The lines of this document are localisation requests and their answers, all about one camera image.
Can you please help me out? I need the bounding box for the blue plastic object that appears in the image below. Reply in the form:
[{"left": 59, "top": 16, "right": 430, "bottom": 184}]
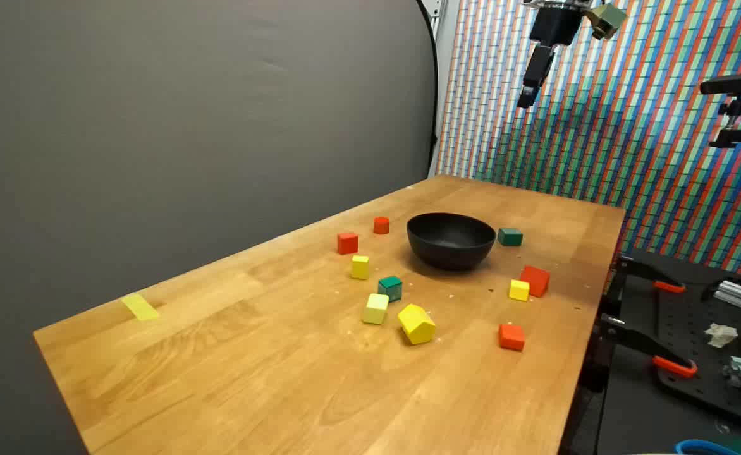
[{"left": 671, "top": 438, "right": 741, "bottom": 455}]

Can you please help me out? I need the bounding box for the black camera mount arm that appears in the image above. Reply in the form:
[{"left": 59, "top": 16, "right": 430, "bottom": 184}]
[{"left": 695, "top": 71, "right": 741, "bottom": 151}]

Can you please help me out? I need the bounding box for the large yellow wooden block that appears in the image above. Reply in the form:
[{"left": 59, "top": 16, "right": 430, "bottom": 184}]
[{"left": 395, "top": 301, "right": 441, "bottom": 349}]

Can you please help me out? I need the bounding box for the small white plastic part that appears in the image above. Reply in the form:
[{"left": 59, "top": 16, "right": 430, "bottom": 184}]
[{"left": 703, "top": 322, "right": 741, "bottom": 352}]

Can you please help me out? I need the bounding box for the small yellow wooden cube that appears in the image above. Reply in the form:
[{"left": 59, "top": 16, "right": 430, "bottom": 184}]
[{"left": 505, "top": 279, "right": 533, "bottom": 303}]

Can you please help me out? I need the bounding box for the yellow block far left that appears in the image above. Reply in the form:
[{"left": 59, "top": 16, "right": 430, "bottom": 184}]
[{"left": 118, "top": 290, "right": 163, "bottom": 323}]

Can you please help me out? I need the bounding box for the green wooden block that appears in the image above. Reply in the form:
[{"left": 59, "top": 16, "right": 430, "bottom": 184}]
[
  {"left": 378, "top": 274, "right": 404, "bottom": 305},
  {"left": 497, "top": 226, "right": 526, "bottom": 250}
]

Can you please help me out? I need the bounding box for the pale yellow wooden cube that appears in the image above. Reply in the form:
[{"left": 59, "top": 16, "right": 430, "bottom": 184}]
[{"left": 361, "top": 290, "right": 393, "bottom": 328}]

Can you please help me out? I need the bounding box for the black perforated mounting board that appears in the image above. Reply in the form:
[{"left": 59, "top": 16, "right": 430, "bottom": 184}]
[{"left": 564, "top": 247, "right": 741, "bottom": 455}]

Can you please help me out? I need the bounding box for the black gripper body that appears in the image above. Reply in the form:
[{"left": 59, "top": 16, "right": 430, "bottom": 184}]
[{"left": 529, "top": 2, "right": 588, "bottom": 51}]

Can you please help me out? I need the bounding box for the grey photo backdrop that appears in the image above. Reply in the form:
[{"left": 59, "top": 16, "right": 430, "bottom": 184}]
[{"left": 0, "top": 0, "right": 441, "bottom": 455}]

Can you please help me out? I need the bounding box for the black bowl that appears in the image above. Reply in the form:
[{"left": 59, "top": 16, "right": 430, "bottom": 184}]
[{"left": 404, "top": 209, "right": 499, "bottom": 274}]

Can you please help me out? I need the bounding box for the large orange-red wooden block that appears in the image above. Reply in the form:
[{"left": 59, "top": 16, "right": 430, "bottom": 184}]
[{"left": 518, "top": 262, "right": 553, "bottom": 301}]

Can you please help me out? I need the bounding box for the wrist mounted camera box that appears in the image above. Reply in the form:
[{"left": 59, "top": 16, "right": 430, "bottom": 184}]
[{"left": 585, "top": 0, "right": 629, "bottom": 44}]

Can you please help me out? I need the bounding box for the black clamp orange handle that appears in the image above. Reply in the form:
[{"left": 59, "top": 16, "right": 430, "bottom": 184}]
[
  {"left": 613, "top": 253, "right": 690, "bottom": 298},
  {"left": 596, "top": 312, "right": 701, "bottom": 385}
]

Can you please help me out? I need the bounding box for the red wooden cube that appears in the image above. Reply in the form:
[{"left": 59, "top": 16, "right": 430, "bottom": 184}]
[{"left": 337, "top": 229, "right": 361, "bottom": 258}]

